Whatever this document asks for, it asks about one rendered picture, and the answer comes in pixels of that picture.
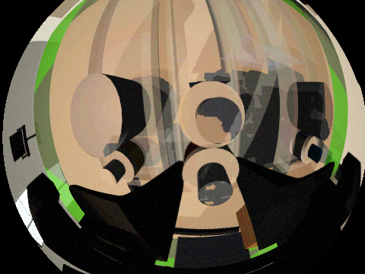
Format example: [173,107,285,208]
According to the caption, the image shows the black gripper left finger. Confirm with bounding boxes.
[69,161,185,262]

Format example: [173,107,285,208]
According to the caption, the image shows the black flat bar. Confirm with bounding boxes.
[174,228,240,235]
[128,185,138,192]

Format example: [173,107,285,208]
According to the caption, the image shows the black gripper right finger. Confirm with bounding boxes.
[236,156,335,250]

